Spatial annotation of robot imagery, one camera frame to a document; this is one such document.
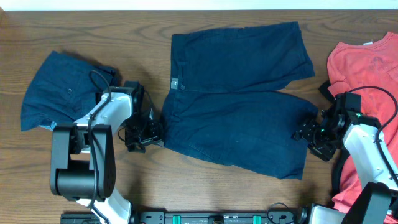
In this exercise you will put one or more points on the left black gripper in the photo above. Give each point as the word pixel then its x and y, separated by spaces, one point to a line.
pixel 144 134

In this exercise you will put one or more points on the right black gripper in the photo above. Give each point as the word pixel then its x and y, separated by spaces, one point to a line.
pixel 311 137

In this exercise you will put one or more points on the navy blue shorts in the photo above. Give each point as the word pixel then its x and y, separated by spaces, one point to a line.
pixel 226 102

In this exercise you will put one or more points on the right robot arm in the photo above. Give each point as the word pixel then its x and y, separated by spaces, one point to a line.
pixel 345 127

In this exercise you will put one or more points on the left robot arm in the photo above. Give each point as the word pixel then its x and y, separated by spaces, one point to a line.
pixel 83 165

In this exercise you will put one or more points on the red t-shirt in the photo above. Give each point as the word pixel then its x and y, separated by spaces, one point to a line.
pixel 353 66

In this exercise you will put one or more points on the folded navy shorts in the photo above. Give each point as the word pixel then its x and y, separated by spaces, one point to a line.
pixel 63 90

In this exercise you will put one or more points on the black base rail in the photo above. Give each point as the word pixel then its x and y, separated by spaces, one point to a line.
pixel 273 216

